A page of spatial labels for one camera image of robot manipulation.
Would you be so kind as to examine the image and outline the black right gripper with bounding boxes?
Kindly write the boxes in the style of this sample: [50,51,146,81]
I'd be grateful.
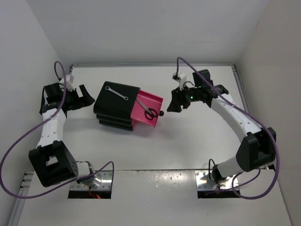
[167,83,201,113]

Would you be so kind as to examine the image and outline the pink top drawer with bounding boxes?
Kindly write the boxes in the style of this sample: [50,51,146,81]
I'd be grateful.
[131,90,164,127]

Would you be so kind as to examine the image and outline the pink drawer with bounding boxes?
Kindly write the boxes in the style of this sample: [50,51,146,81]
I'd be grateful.
[132,120,137,131]
[131,90,164,127]

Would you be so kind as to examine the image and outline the black drawer cabinet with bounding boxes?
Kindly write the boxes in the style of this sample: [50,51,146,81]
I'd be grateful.
[93,81,140,131]

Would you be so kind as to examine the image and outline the black handled scissors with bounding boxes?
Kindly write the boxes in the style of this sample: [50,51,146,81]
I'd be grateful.
[136,98,158,120]

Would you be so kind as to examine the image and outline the silver ratchet wrench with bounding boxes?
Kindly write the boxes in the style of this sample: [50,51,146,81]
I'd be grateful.
[105,86,128,101]

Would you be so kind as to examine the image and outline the pink bottom drawer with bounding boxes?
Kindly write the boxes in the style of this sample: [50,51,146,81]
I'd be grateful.
[132,120,137,131]

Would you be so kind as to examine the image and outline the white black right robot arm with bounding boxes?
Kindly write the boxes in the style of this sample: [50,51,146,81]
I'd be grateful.
[167,70,276,183]

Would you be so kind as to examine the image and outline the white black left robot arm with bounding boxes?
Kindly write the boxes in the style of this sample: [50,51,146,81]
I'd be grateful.
[29,83,95,187]

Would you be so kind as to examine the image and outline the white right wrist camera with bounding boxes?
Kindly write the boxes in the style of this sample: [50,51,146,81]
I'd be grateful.
[172,72,187,90]

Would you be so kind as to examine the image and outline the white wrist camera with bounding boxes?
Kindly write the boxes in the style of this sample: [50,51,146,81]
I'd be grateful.
[59,74,75,91]
[172,72,187,90]

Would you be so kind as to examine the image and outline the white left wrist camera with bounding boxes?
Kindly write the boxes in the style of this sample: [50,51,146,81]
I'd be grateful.
[59,74,75,91]

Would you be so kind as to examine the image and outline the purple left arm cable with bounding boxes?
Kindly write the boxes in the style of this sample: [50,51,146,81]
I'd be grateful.
[0,60,115,199]

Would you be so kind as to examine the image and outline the aluminium frame rail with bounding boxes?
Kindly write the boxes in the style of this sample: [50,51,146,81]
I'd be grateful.
[231,65,269,167]

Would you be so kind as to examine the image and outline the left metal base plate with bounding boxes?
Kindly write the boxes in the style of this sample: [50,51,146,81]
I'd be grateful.
[69,170,113,192]

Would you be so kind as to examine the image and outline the metal base plate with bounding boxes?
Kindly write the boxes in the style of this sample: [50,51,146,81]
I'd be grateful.
[195,170,240,190]
[69,170,113,192]

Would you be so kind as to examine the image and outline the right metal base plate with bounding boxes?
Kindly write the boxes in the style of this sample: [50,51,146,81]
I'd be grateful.
[195,170,240,190]

